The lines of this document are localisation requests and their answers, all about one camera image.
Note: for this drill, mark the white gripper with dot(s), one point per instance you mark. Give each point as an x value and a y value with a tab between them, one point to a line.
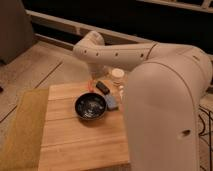
97	71

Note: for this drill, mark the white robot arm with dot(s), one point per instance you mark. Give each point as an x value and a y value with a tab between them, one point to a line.
161	98

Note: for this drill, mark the grey cabinet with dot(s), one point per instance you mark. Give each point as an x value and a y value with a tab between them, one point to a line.
16	31

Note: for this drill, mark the black round bowl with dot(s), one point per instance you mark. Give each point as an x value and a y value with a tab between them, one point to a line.
90	106

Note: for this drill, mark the olive green cloth mat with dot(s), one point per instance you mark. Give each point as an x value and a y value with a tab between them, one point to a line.
21	149

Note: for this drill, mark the blue sponge block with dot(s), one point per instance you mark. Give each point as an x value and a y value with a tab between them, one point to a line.
111	102

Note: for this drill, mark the black rectangular block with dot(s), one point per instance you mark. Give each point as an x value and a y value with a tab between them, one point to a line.
102	87

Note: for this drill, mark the white plastic bottle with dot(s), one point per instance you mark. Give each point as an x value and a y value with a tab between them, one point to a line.
118	79

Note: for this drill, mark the white window rail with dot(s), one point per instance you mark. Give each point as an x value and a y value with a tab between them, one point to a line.
100	33

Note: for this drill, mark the orange thin tool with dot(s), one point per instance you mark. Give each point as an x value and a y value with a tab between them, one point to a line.
90	86

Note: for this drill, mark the wooden board table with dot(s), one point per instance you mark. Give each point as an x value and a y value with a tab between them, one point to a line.
70	144

